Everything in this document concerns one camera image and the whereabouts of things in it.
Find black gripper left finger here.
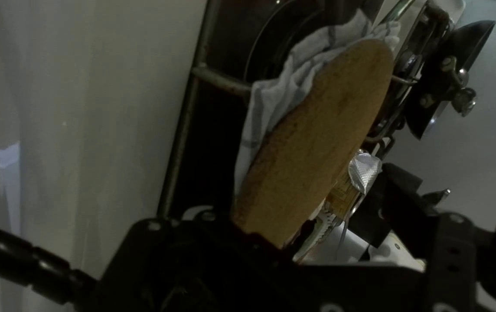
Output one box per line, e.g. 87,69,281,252
90,209,297,312

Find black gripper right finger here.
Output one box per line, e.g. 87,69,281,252
366,162,496,312

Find round cork cutting board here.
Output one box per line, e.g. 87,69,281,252
229,36,397,251

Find white checkered kitchen towel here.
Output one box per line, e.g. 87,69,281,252
232,8,404,195

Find white gas stove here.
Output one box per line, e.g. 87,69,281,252
0,0,496,312

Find black corrugated cable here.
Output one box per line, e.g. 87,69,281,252
0,216,99,306

